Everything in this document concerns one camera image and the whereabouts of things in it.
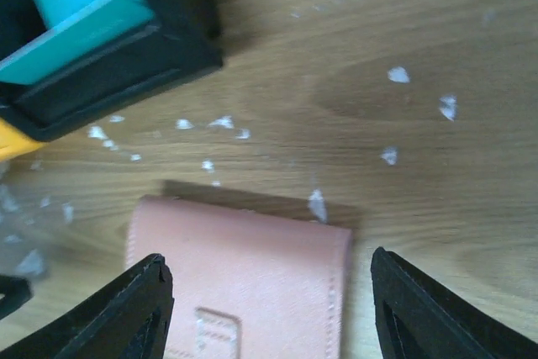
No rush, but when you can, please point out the black bin with teal cards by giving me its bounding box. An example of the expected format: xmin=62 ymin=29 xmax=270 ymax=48
xmin=1 ymin=0 xmax=223 ymax=143

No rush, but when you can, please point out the yellow plastic bin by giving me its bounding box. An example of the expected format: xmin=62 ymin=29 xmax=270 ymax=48
xmin=0 ymin=119 xmax=45 ymax=161

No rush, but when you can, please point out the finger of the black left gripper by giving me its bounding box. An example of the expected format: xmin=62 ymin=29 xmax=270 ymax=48
xmin=0 ymin=275 xmax=33 ymax=319

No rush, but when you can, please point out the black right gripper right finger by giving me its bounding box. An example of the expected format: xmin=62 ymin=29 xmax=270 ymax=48
xmin=371 ymin=247 xmax=537 ymax=359

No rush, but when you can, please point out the teal card stack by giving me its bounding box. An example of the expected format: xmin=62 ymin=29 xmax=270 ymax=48
xmin=1 ymin=0 xmax=154 ymax=85

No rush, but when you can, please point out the pink leather card holder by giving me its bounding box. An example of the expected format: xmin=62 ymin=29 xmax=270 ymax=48
xmin=126 ymin=196 xmax=352 ymax=358

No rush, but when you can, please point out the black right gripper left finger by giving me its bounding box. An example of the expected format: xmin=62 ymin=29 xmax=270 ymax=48
xmin=1 ymin=254 xmax=174 ymax=358

